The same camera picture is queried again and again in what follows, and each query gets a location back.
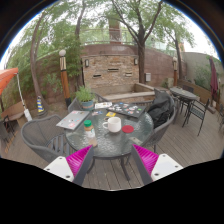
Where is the green plant in blue pot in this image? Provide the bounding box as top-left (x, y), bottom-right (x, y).
top-left (75, 85), bottom-right (97, 112)

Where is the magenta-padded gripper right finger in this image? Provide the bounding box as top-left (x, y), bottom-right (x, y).
top-left (130, 143), bottom-right (184, 186)

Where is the white ceramic mug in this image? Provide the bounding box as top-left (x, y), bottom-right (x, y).
top-left (101, 116), bottom-right (122, 134)

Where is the flat round red coaster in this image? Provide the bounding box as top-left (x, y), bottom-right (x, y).
top-left (121, 124), bottom-right (135, 134)

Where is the round dark patio table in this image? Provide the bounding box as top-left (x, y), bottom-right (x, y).
top-left (169, 86), bottom-right (201, 116)

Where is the blue yellow striped cone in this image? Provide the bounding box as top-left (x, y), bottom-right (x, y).
top-left (36, 95), bottom-right (46, 114)

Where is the black jacket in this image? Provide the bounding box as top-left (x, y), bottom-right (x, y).
top-left (146, 88), bottom-right (176, 129)

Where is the dark forked tree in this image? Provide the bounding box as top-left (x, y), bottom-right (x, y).
top-left (109, 0), bottom-right (165, 84)

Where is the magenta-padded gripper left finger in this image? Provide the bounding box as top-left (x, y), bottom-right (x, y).
top-left (43, 144), bottom-right (96, 187)

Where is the thin slender tree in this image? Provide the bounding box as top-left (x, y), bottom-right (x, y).
top-left (164, 23), bottom-right (196, 80)

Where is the silver laptop with stickers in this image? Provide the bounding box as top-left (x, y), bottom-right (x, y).
top-left (55, 109), bottom-right (91, 131)

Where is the closed dark red umbrella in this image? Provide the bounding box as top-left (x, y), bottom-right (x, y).
top-left (209, 55), bottom-right (220, 108)

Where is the wooden bench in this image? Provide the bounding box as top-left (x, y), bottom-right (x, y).
top-left (0, 99), bottom-right (26, 123)

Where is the leaning brown tree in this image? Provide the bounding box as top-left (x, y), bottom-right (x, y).
top-left (29, 9), bottom-right (51, 113)

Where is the wooden globe lamp post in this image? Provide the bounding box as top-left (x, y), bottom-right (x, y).
top-left (172, 56), bottom-right (179, 88)
top-left (58, 49), bottom-right (72, 108)

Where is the black metal patio chair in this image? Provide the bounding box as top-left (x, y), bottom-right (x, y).
top-left (182, 98), bottom-right (211, 137)

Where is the orange canopy with white pole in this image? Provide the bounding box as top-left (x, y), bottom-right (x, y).
top-left (0, 67), bottom-right (33, 122)

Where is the white printed paper sheet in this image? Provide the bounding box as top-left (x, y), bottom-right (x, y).
top-left (94, 101), bottom-right (114, 110)

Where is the green-capped coffee drink bottle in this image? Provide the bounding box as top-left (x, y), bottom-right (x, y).
top-left (83, 119), bottom-right (99, 148)

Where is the black laptop with stickers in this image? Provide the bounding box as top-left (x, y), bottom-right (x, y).
top-left (107, 101), bottom-right (147, 119)

